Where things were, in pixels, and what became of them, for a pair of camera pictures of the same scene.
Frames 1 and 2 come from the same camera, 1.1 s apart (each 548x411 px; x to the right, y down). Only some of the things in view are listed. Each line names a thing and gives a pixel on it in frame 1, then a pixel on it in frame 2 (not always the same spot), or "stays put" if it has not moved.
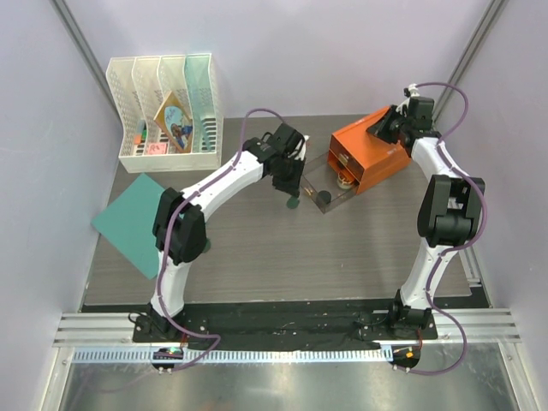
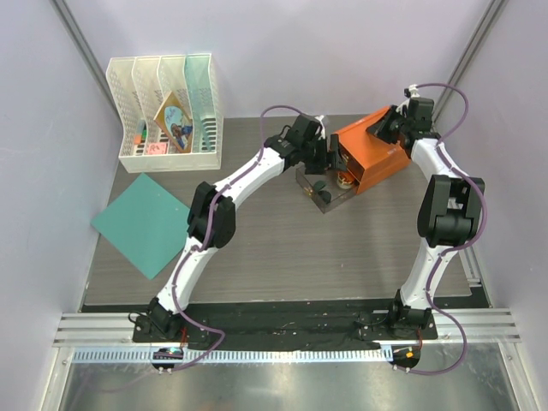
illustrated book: (175, 122) stays put
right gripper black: (386, 124) stays put
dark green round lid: (292, 203) → (319, 186)
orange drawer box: (364, 157) stays put
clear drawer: (354, 169) stays put
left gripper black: (292, 187) → (321, 165)
